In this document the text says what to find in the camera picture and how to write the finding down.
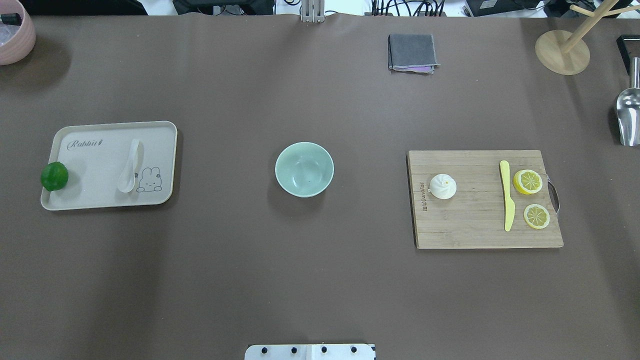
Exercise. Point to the white steamed bun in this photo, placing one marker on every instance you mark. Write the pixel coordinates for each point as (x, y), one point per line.
(443, 186)

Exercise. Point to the white ceramic spoon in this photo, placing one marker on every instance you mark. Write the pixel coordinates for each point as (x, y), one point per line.
(128, 175)

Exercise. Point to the light green bowl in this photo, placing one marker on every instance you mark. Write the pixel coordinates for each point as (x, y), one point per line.
(304, 169)

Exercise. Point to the pink bowl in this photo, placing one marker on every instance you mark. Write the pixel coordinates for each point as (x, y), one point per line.
(18, 42)

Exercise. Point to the bamboo cutting board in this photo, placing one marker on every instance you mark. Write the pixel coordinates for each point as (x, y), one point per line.
(474, 218)

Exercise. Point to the grey folded cloth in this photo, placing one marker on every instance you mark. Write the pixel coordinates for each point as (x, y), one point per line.
(413, 53)

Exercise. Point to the yellow plastic knife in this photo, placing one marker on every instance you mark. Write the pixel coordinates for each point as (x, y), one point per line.
(509, 204)

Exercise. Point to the thick lemon half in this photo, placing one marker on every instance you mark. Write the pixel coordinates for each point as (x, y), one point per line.
(527, 182)

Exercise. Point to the thin lemon slice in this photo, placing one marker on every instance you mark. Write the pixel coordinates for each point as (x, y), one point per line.
(536, 216)

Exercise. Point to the beige rabbit tray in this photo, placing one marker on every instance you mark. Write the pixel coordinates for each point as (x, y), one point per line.
(95, 156)

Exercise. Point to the green lime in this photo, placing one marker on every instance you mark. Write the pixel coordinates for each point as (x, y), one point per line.
(54, 176)

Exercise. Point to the wooden cup tree stand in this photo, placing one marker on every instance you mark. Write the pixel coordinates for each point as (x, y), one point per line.
(565, 52)

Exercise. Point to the metal scoop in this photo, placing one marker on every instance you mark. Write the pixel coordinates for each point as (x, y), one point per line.
(627, 107)

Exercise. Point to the aluminium frame post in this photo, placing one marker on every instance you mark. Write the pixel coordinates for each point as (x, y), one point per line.
(312, 11)

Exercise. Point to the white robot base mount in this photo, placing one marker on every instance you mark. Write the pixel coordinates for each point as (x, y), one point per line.
(319, 351)

